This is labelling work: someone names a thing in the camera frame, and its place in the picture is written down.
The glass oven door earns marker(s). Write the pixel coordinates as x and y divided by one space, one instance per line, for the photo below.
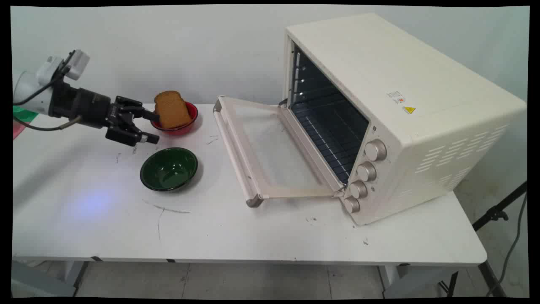
270 147

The dark green bowl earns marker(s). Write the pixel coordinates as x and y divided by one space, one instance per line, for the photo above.
168 169

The cream toaster oven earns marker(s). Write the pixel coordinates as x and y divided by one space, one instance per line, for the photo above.
405 114

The green and red paper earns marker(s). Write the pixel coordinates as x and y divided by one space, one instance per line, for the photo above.
20 120

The brown bread slice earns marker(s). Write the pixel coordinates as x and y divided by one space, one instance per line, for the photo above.
171 109

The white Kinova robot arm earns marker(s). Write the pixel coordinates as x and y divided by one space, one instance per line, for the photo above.
29 90

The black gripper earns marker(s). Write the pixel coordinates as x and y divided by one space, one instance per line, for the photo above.
86 108

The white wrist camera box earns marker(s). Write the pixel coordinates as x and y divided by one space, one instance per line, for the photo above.
76 63

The black tripod stand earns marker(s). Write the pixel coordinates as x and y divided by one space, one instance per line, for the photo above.
489 236

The metal oven rack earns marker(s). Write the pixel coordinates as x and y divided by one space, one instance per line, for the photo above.
333 135

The silver oven knob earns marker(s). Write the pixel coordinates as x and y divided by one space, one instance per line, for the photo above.
366 171
352 204
375 150
358 189

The red bowl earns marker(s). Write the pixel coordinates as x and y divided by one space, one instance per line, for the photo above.
185 122

